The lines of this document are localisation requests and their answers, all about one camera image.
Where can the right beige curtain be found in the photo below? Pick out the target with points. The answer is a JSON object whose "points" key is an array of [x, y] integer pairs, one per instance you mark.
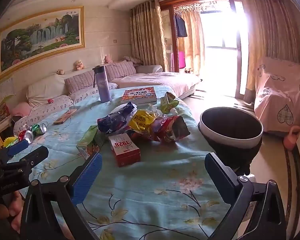
{"points": [[272, 33]]}

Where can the sofa with striped cushions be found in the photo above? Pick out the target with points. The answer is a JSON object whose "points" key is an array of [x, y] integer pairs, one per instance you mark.
{"points": [[55, 93]]}

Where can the green crushed can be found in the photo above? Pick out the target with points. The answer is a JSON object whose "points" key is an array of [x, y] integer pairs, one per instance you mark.
{"points": [[39, 129]]}

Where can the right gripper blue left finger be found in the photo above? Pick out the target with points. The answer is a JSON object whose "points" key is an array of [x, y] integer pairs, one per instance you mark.
{"points": [[83, 178]]}

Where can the purple water bottle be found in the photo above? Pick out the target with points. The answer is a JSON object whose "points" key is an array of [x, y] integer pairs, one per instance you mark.
{"points": [[100, 79]]}

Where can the person's left hand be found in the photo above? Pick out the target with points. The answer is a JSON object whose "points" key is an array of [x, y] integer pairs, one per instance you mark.
{"points": [[14, 210]]}

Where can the framed waterfall painting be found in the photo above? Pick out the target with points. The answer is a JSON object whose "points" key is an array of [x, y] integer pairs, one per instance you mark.
{"points": [[39, 36]]}

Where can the pink heart-pattern covered furniture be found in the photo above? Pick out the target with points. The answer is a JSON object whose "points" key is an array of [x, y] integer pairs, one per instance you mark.
{"points": [[277, 86]]}

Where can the yellow snack bag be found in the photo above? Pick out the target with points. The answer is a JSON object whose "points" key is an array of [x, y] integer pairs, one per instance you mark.
{"points": [[142, 120]]}

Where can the green carton box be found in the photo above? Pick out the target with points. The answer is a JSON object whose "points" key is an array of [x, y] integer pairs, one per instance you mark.
{"points": [[91, 142]]}

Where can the red black snack bag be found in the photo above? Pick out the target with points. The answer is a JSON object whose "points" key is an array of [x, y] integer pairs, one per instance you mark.
{"points": [[168, 129]]}

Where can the stack of colourful books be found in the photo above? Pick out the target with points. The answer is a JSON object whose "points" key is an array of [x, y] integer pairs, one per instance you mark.
{"points": [[139, 96]]}

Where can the pink watering can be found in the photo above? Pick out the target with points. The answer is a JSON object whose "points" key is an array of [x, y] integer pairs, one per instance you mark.
{"points": [[290, 139]]}

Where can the red crushed can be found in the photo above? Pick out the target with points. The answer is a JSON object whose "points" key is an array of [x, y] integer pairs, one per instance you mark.
{"points": [[26, 135]]}

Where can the cream plush toy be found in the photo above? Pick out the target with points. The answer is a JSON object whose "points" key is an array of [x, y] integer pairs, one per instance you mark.
{"points": [[78, 65]]}

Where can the black white-rimmed trash bin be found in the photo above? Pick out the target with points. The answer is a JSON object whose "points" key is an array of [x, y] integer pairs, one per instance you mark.
{"points": [[235, 136]]}

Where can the dark blue snack bag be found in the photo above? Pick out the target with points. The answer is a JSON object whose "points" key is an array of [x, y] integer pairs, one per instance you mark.
{"points": [[118, 119]]}

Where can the floral turquoise table cloth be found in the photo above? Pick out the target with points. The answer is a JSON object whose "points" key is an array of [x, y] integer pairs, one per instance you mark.
{"points": [[168, 194]]}

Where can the dark hanging garment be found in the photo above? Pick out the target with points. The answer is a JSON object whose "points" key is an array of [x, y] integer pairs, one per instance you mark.
{"points": [[180, 26]]}

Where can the left beige curtain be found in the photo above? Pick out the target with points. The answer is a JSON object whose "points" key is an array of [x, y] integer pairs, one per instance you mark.
{"points": [[147, 34]]}

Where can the beige curtain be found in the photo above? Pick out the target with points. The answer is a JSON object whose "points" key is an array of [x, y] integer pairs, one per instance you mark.
{"points": [[147, 34], [272, 33]]}

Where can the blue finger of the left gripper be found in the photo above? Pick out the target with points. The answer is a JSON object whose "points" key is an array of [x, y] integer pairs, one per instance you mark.
{"points": [[16, 148], [34, 158]]}

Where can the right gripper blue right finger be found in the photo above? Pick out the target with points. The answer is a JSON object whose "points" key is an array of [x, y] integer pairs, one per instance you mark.
{"points": [[223, 177]]}

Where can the red white 1928 box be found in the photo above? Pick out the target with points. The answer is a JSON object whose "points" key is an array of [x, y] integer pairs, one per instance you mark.
{"points": [[125, 151]]}

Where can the wooden remote-like block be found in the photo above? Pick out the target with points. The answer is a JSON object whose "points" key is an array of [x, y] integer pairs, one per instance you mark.
{"points": [[64, 117]]}

